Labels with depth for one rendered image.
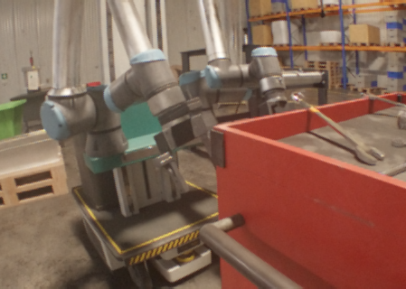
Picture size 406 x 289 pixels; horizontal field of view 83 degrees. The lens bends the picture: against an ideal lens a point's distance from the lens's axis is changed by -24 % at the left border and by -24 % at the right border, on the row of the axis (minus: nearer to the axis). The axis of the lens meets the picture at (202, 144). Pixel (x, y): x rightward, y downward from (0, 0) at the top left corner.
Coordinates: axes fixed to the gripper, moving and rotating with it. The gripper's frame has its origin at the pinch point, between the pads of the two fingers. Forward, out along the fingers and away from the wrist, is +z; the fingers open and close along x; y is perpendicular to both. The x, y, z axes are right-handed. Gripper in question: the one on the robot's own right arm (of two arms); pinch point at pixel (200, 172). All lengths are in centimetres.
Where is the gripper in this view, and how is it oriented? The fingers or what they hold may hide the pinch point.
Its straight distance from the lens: 73.5
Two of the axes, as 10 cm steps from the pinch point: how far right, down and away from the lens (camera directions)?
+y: -6.1, 2.4, 7.6
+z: 4.3, 9.0, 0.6
